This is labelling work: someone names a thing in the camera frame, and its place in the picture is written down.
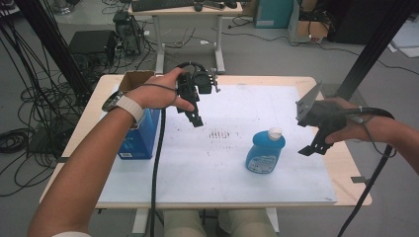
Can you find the white paper sheets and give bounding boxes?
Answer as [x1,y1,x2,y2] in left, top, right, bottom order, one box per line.
[388,19,419,58]

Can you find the person's leg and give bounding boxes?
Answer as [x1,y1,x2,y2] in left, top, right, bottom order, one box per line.
[218,207,278,237]
[162,208,206,237]

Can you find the open brown cardboard box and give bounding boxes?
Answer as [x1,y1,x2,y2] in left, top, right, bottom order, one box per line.
[288,0,330,43]

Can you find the black metal stand post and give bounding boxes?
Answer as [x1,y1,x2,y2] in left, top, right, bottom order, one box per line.
[14,0,93,105]
[335,0,419,102]

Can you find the blue bottle with white cap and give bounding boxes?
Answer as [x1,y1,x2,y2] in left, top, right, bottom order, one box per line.
[245,126,287,176]

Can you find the teal storage box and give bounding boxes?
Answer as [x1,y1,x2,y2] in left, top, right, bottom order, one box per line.
[253,0,295,30]

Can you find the black keyboard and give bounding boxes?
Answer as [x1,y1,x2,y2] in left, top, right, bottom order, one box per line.
[131,0,196,13]

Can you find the thin grey left wrist cord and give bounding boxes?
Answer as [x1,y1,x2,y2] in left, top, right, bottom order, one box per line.
[131,83,179,112]

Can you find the thick black right gripper cable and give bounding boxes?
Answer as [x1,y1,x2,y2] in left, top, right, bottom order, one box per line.
[337,107,396,237]

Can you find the person's right leg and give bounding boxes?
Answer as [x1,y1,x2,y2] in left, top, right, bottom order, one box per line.
[218,207,278,237]

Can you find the bundle of black floor cables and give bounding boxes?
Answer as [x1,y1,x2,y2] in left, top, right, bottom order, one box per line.
[0,19,100,198]

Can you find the white desk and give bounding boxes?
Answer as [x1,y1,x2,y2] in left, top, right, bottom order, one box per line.
[127,0,244,75]

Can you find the thick black gripper cable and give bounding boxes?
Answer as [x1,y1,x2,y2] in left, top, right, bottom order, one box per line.
[337,107,396,237]
[149,61,209,237]

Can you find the black computer tower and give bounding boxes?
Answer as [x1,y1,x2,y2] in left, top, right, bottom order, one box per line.
[113,9,146,57]

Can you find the wristwatch with white strap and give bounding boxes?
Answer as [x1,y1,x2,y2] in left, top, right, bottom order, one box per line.
[102,90,146,127]

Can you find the white table mat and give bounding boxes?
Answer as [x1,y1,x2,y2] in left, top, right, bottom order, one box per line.
[98,83,339,206]

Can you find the person's left leg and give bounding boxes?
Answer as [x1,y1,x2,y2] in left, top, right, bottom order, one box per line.
[162,208,206,237]

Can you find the thick black left gripper cable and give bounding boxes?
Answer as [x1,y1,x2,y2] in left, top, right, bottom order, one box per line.
[149,61,209,237]

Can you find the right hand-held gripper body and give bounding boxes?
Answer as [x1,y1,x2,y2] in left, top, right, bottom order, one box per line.
[294,82,347,132]

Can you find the person's right hand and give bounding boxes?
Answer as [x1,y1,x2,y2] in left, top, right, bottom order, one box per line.
[324,97,374,146]

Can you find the person's left hand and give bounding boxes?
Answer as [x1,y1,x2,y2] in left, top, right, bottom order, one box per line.
[126,67,196,113]

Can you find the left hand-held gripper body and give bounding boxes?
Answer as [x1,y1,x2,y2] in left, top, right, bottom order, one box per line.
[176,61,220,114]

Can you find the black equipment box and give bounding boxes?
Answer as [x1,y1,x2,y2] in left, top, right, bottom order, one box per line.
[68,29,118,67]

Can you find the blue cardboard box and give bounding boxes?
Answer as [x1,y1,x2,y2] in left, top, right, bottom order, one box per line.
[118,69,162,161]

